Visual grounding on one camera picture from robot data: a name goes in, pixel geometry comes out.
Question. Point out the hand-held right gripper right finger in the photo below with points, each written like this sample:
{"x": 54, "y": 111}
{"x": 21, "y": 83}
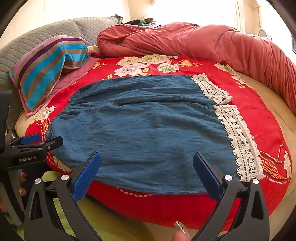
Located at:
{"x": 208, "y": 177}

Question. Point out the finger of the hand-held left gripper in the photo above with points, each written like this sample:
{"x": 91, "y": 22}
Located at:
{"x": 30, "y": 138}
{"x": 46, "y": 144}

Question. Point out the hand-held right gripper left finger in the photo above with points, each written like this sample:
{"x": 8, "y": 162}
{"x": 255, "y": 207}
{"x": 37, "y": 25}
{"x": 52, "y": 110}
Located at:
{"x": 85, "y": 177}

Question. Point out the blue denim pants lace trim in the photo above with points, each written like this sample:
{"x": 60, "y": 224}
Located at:
{"x": 143, "y": 129}

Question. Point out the person's left hand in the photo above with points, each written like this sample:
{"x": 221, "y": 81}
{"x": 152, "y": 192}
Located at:
{"x": 22, "y": 176}

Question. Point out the red floral blanket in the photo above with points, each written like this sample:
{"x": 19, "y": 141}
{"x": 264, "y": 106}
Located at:
{"x": 166, "y": 207}

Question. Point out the striped towel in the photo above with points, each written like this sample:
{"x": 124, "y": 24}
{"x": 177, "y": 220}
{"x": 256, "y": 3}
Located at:
{"x": 39, "y": 76}

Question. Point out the person's green clothing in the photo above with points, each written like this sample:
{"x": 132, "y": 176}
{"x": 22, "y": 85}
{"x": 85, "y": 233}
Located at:
{"x": 129, "y": 229}

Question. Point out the pink quilted pillow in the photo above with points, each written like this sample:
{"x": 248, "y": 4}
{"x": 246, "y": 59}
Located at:
{"x": 69, "y": 78}

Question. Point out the beige bed sheet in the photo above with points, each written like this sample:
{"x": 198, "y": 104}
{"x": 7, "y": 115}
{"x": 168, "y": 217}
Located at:
{"x": 277, "y": 129}

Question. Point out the grey quilted headboard cushion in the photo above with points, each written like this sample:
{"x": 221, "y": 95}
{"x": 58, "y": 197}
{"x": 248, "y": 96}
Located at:
{"x": 34, "y": 39}

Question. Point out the salmon pink comforter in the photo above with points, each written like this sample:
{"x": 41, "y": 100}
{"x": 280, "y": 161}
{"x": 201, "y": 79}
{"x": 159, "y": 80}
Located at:
{"x": 185, "y": 41}

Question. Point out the pile of clothes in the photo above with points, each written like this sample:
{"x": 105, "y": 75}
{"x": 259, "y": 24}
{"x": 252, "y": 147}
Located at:
{"x": 141, "y": 22}

